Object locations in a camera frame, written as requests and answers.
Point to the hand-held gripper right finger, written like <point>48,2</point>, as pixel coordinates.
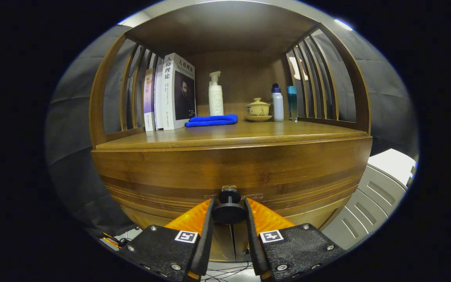
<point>253,243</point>

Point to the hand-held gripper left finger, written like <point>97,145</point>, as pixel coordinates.
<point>206,243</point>

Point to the black round drawer knob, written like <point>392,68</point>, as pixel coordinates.
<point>229,213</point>

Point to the wooden drawer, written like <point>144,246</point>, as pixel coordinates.
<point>210,168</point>

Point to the wooden countertop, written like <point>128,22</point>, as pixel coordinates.
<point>249,135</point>

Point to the grey filing cabinet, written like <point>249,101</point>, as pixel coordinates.
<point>378,192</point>

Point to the wooden cabinet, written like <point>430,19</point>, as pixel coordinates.
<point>225,27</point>

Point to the folded blue cloth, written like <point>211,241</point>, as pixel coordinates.
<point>210,120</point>

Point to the yellow lidded tea cup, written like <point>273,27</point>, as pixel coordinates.
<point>257,109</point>

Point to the white bottle with blue cap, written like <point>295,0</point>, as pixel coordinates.
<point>277,105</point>

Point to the white pump bottle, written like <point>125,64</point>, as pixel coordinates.
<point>215,102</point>

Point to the teal glass bottle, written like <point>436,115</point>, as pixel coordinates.
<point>292,103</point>

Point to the thin white book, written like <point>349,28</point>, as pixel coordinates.
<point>158,105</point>

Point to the thick white portrait book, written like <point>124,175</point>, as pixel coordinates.
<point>168,98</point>

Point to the purple book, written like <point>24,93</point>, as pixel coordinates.
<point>149,102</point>

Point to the black backdrop cloth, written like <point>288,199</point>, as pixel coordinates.
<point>73,117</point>

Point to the rectangular ceiling light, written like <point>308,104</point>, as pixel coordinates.
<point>343,24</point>

